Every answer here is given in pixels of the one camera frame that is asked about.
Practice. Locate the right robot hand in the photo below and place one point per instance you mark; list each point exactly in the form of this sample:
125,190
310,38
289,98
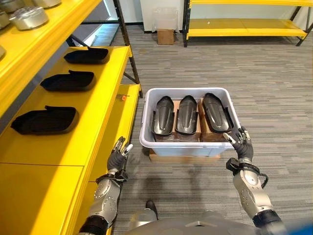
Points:
243,148

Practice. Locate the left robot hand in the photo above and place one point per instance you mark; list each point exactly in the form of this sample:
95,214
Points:
117,159

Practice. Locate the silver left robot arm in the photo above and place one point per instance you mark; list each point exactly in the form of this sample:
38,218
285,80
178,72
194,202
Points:
105,198

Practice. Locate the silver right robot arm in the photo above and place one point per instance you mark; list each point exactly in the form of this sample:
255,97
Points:
254,195

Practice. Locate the white plastic box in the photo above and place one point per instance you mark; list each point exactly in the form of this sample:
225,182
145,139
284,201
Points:
159,144

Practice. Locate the yellow metal shelf unit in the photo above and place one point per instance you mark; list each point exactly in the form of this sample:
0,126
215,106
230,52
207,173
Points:
73,137
244,27

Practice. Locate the flat cardboard under box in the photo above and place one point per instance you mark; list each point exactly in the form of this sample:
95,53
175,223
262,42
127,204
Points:
181,158

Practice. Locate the small brown cardboard box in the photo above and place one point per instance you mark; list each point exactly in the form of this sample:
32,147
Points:
165,36

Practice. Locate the brown cardboard block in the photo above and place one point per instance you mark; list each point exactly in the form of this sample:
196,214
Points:
208,132
185,135

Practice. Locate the black sole-shaped part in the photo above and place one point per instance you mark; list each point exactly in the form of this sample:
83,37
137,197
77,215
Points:
186,115
68,81
87,55
216,114
163,116
45,120

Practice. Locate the silver robot torso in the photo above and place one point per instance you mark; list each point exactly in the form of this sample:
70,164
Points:
195,224

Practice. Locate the clear plastic bag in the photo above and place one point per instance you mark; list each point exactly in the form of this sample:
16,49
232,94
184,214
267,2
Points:
164,20

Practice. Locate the round silver metal part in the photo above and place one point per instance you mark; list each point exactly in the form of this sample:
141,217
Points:
29,18

